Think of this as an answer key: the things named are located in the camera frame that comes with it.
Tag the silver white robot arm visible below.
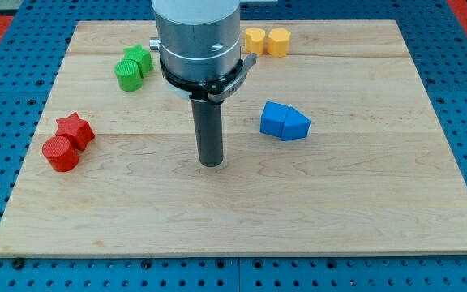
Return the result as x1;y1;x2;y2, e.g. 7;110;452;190
152;0;246;102

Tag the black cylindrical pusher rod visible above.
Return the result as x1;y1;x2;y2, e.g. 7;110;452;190
191;101;223;167

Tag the blue cube block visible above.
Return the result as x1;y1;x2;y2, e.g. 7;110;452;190
259;101;289;137

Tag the blue pentagon block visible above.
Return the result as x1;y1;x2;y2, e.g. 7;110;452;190
281;107;311;141

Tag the light wooden board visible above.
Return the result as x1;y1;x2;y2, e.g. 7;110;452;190
0;20;467;259

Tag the yellow heart block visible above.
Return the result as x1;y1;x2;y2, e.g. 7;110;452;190
245;27;266;55

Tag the yellow hexagon block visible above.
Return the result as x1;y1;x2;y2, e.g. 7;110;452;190
267;28;291;58

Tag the green cylinder block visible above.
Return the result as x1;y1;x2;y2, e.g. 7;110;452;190
114;59;143;92

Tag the green star block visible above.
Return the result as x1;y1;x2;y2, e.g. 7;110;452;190
123;44;153;78

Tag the red star block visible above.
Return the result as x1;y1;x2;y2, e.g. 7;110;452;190
56;112;95;151

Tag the red cylinder block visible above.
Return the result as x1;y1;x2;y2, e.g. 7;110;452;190
42;136;79;172

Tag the black clamp ring with lever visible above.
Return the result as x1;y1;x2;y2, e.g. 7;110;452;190
159;53;258;106

